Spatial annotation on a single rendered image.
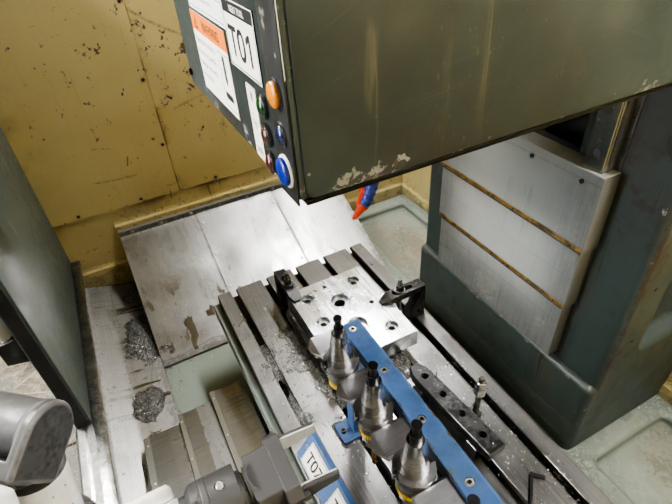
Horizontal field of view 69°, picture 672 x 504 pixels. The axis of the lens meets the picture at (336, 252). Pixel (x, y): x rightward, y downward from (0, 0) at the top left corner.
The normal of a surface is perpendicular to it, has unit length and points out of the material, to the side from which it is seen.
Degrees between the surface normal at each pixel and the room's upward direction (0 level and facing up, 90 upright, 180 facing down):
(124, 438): 17
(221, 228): 24
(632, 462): 0
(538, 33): 90
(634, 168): 90
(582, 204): 90
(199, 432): 8
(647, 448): 0
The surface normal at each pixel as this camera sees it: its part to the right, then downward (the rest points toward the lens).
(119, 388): 0.21, -0.85
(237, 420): -0.11, -0.85
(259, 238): 0.13, -0.50
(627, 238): -0.88, 0.33
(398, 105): 0.46, 0.52
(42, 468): 0.98, 0.11
